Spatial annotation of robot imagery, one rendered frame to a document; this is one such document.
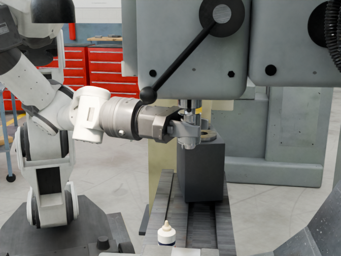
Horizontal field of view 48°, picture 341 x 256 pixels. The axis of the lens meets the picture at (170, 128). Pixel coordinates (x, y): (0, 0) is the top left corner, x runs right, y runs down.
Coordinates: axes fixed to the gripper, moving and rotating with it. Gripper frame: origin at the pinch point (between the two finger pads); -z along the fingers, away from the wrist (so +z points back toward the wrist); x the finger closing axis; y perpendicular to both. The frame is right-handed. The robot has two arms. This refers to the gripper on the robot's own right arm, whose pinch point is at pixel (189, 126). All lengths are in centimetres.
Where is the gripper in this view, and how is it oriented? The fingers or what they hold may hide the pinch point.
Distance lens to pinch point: 77.5
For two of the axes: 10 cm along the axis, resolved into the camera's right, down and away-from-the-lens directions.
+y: -0.1, 9.6, 2.9
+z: -9.2, -1.2, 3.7
